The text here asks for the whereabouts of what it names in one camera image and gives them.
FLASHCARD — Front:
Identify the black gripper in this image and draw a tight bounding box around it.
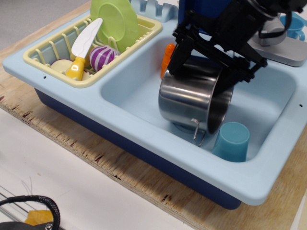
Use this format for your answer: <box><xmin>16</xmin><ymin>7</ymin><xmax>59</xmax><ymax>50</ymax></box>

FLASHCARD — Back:
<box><xmin>167</xmin><ymin>0</ymin><xmax>286</xmax><ymax>99</ymax></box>

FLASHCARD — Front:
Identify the stainless steel pot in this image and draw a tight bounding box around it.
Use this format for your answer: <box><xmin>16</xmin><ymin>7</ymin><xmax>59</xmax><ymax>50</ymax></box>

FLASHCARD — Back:
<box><xmin>158</xmin><ymin>56</ymin><xmax>234</xmax><ymax>135</ymax></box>

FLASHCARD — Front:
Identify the light blue toy sink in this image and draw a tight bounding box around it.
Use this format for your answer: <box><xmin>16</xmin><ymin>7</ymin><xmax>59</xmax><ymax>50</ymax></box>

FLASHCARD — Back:
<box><xmin>2</xmin><ymin>12</ymin><xmax>307</xmax><ymax>209</ymax></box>

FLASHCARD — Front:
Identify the orange toy carrot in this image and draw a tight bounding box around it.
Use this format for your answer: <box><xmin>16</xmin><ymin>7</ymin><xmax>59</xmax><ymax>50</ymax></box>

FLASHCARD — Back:
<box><xmin>160</xmin><ymin>43</ymin><xmax>176</xmax><ymax>79</ymax></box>

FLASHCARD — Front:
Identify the light blue utensil holder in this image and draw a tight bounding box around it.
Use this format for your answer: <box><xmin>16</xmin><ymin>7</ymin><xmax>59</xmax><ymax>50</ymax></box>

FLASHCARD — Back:
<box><xmin>130</xmin><ymin>0</ymin><xmax>178</xmax><ymax>23</ymax></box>

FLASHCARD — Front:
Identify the grey toy faucet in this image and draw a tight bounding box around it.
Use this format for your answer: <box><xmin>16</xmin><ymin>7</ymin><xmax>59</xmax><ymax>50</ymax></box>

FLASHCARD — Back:
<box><xmin>247</xmin><ymin>18</ymin><xmax>307</xmax><ymax>68</ymax></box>

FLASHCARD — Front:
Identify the teal plastic cup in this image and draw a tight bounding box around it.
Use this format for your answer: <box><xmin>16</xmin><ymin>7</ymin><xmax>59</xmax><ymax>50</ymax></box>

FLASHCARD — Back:
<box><xmin>212</xmin><ymin>122</ymin><xmax>250</xmax><ymax>162</ymax></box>

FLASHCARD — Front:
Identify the blue plastic mug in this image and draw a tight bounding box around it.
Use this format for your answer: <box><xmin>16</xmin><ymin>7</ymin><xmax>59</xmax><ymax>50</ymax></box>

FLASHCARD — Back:
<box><xmin>287</xmin><ymin>12</ymin><xmax>307</xmax><ymax>41</ymax></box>

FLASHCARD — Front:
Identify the green plastic plate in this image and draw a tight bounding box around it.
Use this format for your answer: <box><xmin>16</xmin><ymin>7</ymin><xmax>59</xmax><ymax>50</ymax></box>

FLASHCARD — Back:
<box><xmin>90</xmin><ymin>0</ymin><xmax>139</xmax><ymax>53</ymax></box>

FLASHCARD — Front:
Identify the purple striped toy onion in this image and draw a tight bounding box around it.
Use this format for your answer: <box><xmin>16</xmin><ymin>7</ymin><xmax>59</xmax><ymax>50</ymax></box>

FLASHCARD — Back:
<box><xmin>89</xmin><ymin>45</ymin><xmax>121</xmax><ymax>72</ymax></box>

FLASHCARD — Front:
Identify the white yellow toy knife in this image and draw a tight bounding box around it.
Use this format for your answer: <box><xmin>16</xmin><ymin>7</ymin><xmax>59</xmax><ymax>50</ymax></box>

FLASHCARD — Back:
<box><xmin>66</xmin><ymin>18</ymin><xmax>103</xmax><ymax>81</ymax></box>

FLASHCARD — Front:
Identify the pale yellow dish rack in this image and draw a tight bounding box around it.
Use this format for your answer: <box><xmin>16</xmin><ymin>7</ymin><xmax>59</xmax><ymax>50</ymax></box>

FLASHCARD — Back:
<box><xmin>23</xmin><ymin>13</ymin><xmax>163</xmax><ymax>88</ymax></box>

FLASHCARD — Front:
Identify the pale yellow small plate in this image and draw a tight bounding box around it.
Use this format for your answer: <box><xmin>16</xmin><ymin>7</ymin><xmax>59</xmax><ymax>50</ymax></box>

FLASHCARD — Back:
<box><xmin>51</xmin><ymin>59</ymin><xmax>90</xmax><ymax>81</ymax></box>

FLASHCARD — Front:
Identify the plywood board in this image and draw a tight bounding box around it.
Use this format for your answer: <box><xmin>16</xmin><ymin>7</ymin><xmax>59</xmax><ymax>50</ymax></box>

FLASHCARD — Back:
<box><xmin>0</xmin><ymin>0</ymin><xmax>307</xmax><ymax>230</ymax></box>

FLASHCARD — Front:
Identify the yellow tape piece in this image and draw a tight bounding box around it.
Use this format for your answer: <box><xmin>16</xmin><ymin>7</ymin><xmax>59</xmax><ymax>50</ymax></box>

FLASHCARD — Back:
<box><xmin>24</xmin><ymin>210</ymin><xmax>53</xmax><ymax>226</ymax></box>

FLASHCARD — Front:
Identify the black braided cable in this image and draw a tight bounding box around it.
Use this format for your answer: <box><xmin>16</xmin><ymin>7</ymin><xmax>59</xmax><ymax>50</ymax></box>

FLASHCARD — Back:
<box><xmin>0</xmin><ymin>195</ymin><xmax>60</xmax><ymax>230</ymax></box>

